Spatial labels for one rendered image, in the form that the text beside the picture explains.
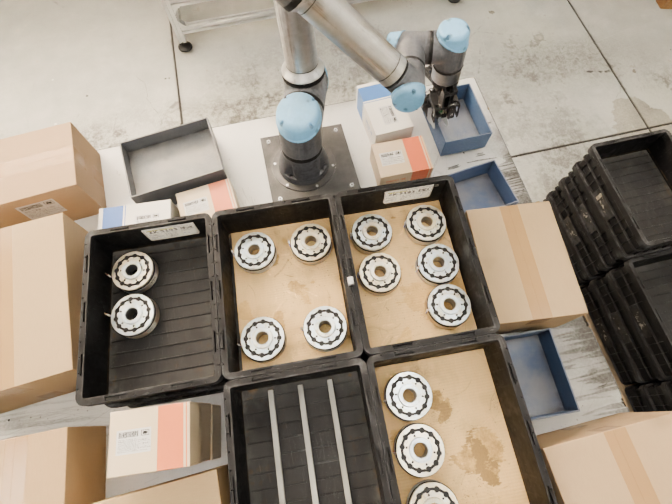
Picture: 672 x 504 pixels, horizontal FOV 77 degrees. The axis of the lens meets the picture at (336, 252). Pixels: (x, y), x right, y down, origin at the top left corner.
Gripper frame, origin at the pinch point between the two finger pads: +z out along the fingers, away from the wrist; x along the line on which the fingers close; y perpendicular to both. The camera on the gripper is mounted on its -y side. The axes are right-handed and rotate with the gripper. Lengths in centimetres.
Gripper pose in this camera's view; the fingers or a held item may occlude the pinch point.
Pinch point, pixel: (434, 119)
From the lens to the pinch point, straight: 139.7
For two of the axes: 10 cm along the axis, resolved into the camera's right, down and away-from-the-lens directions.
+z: 1.0, 3.5, 9.3
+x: 9.7, -2.2, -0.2
